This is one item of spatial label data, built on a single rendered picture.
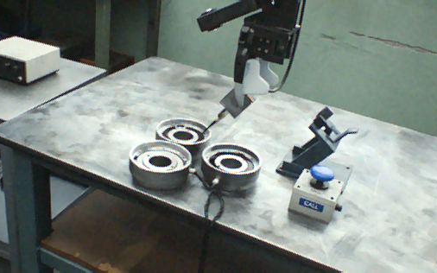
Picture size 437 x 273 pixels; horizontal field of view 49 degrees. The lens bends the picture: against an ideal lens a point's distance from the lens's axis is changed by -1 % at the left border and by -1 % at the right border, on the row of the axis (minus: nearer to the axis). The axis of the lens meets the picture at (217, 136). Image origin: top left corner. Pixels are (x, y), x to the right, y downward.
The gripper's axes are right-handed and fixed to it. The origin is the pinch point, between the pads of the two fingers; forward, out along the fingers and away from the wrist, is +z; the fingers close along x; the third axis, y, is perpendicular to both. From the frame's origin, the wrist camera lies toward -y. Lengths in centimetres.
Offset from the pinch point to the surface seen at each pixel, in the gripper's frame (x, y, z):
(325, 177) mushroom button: -7.7, 18.6, 6.2
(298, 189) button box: -9.4, 15.2, 8.8
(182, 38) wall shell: 156, -90, 43
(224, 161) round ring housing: -5.0, 0.4, 10.9
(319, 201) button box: -9.5, 18.8, 9.7
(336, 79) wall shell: 155, -3, 43
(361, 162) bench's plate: 15.4, 22.7, 13.2
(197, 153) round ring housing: -4.9, -5.0, 11.3
